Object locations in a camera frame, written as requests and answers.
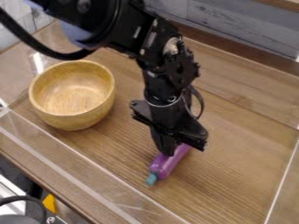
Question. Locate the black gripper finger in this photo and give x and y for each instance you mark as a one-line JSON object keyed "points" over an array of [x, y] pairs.
{"points": [[166, 140]]}

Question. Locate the yellow label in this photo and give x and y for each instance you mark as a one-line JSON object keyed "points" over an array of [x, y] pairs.
{"points": [[50, 203]]}

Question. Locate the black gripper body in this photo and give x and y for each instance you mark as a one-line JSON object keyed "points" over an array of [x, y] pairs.
{"points": [[171, 117]]}

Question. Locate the purple toy eggplant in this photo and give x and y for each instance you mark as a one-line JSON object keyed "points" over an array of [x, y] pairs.
{"points": [[163, 164]]}

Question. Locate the brown wooden bowl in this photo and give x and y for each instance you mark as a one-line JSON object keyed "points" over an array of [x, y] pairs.
{"points": [[72, 94]]}

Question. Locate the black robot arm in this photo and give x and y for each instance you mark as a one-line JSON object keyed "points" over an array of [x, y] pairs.
{"points": [[124, 26]]}

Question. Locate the clear acrylic table barrier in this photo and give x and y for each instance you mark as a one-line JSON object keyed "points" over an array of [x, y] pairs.
{"points": [[242, 181]]}

